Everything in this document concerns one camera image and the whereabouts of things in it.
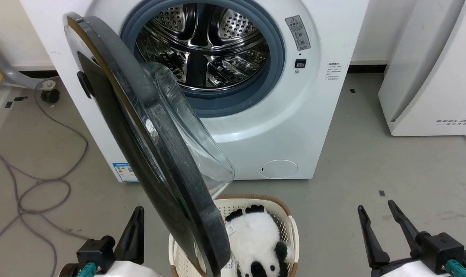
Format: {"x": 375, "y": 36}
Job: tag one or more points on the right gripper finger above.
{"x": 404, "y": 225}
{"x": 373, "y": 242}

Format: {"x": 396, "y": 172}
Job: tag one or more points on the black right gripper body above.
{"x": 440, "y": 250}

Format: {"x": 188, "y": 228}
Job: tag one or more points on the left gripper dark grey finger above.
{"x": 134, "y": 242}

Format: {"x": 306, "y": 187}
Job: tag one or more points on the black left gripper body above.
{"x": 98, "y": 254}

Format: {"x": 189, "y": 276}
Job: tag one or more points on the round black washing machine door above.
{"x": 113, "y": 96}

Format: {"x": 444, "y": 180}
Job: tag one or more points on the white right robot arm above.
{"x": 410, "y": 274}

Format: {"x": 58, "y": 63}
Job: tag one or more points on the white front-load washing machine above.
{"x": 294, "y": 127}

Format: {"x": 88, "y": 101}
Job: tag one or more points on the grey rubber door gasket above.
{"x": 236, "y": 104}

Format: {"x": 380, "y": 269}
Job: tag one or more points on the black door latch socket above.
{"x": 300, "y": 63}

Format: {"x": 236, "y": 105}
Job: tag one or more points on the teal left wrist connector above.
{"x": 87, "y": 270}

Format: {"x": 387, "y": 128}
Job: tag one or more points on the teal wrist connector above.
{"x": 87, "y": 270}
{"x": 454, "y": 268}

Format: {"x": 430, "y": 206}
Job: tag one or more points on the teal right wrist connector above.
{"x": 454, "y": 268}

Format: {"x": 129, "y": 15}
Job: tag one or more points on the blue white energy label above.
{"x": 124, "y": 173}

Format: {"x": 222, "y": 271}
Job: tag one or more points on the cream plastic laundry basket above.
{"x": 291, "y": 231}

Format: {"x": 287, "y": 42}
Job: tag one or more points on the black white panda plush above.
{"x": 256, "y": 238}

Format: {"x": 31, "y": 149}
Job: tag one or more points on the round white filter cover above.
{"x": 278, "y": 169}

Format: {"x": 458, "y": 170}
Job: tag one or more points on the white air purifier appliance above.
{"x": 429, "y": 77}

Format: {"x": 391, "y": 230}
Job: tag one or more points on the black chair caster wheel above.
{"x": 50, "y": 96}

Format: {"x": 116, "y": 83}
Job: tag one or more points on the small printed text label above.
{"x": 333, "y": 71}

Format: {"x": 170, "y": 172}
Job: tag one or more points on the black tape strip pair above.
{"x": 20, "y": 99}

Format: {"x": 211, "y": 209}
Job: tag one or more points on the perforated steel washer drum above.
{"x": 202, "y": 69}

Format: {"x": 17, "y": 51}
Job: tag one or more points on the grey warning sticker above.
{"x": 297, "y": 32}

